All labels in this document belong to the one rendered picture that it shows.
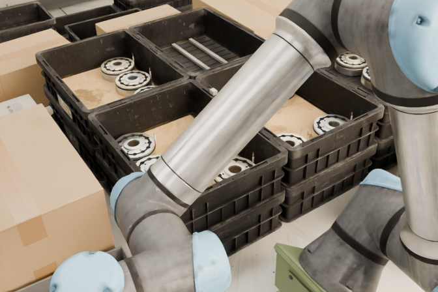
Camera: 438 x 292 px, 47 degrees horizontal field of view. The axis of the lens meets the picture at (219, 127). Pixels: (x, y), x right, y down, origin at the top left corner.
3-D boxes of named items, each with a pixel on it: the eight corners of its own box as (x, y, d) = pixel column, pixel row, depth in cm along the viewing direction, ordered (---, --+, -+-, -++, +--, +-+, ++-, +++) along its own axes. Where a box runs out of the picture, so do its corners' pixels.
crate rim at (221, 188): (291, 161, 109) (291, 152, 107) (169, 220, 95) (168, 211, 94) (192, 85, 136) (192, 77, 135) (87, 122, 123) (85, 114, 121)
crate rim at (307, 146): (386, 115, 122) (388, 107, 121) (291, 161, 109) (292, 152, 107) (279, 54, 150) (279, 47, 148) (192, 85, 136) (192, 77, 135)
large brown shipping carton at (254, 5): (319, 61, 189) (324, 10, 178) (253, 85, 176) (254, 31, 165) (255, 25, 217) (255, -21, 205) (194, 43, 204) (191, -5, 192)
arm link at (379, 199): (360, 227, 101) (400, 171, 99) (409, 271, 91) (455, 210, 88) (323, 211, 94) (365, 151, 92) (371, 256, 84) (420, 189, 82)
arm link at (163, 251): (195, 199, 65) (110, 227, 61) (234, 253, 55) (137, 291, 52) (200, 246, 68) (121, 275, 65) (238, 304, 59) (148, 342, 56)
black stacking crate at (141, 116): (287, 195, 114) (290, 155, 108) (173, 254, 101) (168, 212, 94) (194, 115, 141) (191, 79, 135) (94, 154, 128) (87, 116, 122)
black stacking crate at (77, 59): (193, 115, 142) (191, 79, 135) (93, 153, 128) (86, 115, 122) (130, 61, 169) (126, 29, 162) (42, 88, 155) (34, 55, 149)
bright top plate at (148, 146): (160, 152, 121) (160, 150, 120) (120, 164, 117) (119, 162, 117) (146, 130, 128) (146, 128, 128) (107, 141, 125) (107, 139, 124)
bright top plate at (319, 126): (362, 131, 126) (363, 130, 125) (330, 143, 122) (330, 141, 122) (337, 112, 133) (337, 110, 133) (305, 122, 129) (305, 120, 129)
